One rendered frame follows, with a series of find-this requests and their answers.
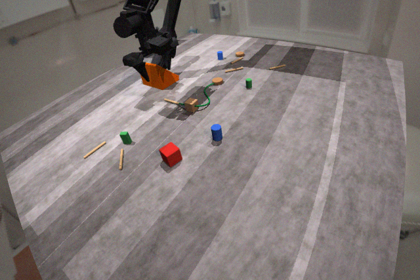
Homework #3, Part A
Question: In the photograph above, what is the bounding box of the green cylinder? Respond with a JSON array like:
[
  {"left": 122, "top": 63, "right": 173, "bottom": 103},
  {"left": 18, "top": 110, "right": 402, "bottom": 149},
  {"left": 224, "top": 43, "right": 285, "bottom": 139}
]
[{"left": 245, "top": 78, "right": 252, "bottom": 89}]

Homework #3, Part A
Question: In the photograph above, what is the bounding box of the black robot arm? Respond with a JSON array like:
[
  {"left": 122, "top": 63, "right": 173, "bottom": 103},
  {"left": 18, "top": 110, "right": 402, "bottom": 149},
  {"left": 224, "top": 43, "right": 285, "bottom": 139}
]
[{"left": 113, "top": 0, "right": 181, "bottom": 69}]

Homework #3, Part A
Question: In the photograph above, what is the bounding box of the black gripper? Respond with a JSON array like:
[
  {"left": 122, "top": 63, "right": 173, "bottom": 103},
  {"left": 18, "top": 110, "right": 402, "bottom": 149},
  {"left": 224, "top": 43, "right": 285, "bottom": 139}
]
[{"left": 123, "top": 27, "right": 179, "bottom": 82}]

